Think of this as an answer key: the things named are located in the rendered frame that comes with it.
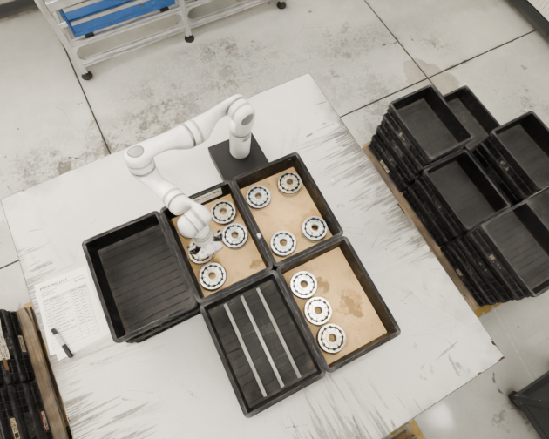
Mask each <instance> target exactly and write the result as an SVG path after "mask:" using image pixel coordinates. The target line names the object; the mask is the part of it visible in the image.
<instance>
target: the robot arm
mask: <svg viewBox="0 0 549 439"><path fill-rule="evenodd" d="M227 115H228V116H229V117H230V118H231V121H230V123H229V144H230V153H231V154H232V156H234V157H235V158H237V159H244V158H245V157H247V156H248V154H249V153H250V143H251V130H252V128H253V126H254V118H255V109H254V107H253V106H252V105H251V104H249V102H248V101H247V100H246V99H245V98H244V97H243V96H242V95H241V94H236V95H233V96H232V97H230V98H228V99H226V100H224V101H223V102H221V103H220V104H218V105H216V106H215V107H214V108H212V109H210V110H209V111H206V112H204V113H202V114H200V115H199V116H197V117H195V118H192V119H190V120H188V121H186V122H185V123H183V124H181V125H178V126H176V127H174V128H173V129H171V130H169V131H167V132H164V133H162V134H160V135H158V136H156V137H153V138H150V139H147V140H145V141H142V142H139V143H137V144H136V145H132V146H130V147H129V148H128V149H126V150H125V152H124V154H123V159H124V161H125V164H126V166H127V168H128V170H129V172H130V174H131V175H132V176H133V177H134V178H135V179H137V180H138V181H140V182H141V183H142V184H144V185H145V186H147V187H148V188H149V189H150V190H151V191H153V192H154V193H155V195H156V196H157V197H158V198H159V199H160V200H161V201H162V202H163V204H164V205H165V206H166V207H167V208H168V209H169V210H170V211H171V212H172V213H173V214H175V215H181V214H183V213H185V214H184V215H182V216H181V217H180V218H179V220H178V228H179V230H180V231H181V232H182V233H183V234H185V235H186V236H187V237H190V238H192V241H193V243H194V246H191V247H190V246H189V247H187V249H188V250H189V252H190V253H191V254H194V255H196V254H197V253H198V256H199V258H200V259H201V260H203V259H205V258H207V257H208V256H210V255H212V254H214V253H217V252H218V251H220V250H221V249H222V248H223V245H222V243H221V242H220V241H222V238H223V234H222V232H221V231H220V230H218V231H217V233H216V234H214V233H213V231H212V229H211V228H210V226H209V225H208V224H209V223H210V222H211V220H212V215H211V213H210V212H209V210H208V209H207V208H205V207H204V206H203V205H201V204H199V203H197V202H195V201H193V200H191V199H189V198H188V197H187V196H186V195H185V194H184V193H183V192H182V191H181V190H180V189H179V188H178V187H177V186H176V185H175V184H174V183H172V182H169V181H167V180H166V179H164V178H163V177H162V175H161V174H160V173H159V170H158V169H157V167H156V164H155V161H154V158H153V157H154V156H156V155H158V154H160V153H162V152H164V151H168V150H188V149H192V148H194V147H195V146H197V145H200V144H202V143H203V142H205V141H206V140H207V139H208V138H209V136H210V135H211V133H212V131H213V129H214V127H215V125H216V123H217V122H218V121H219V120H220V119H221V118H223V117H225V116H227ZM216 237H217V238H216ZM195 248H196V249H195Z"/></svg>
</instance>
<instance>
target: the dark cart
mask: <svg viewBox="0 0 549 439"><path fill-rule="evenodd" d="M508 397H509V399H510V400H511V402H512V403H513V404H514V405H515V406H517V407H518V408H519V409H522V410H523V412H524V413H525V415H526V417H527V418H528V420H529V421H530V423H531V424H532V426H533V427H534V428H535V430H536V431H537V433H538V434H539V436H540V438H541V439H549V371H548V372H546V373H545V374H543V375H542V376H540V378H538V379H537V380H535V381H534V382H532V383H530V384H529V385H527V386H526V387H525V388H523V389H521V390H520V391H519V392H516V391H512V392H511V393H510V394H509V395H508Z"/></svg>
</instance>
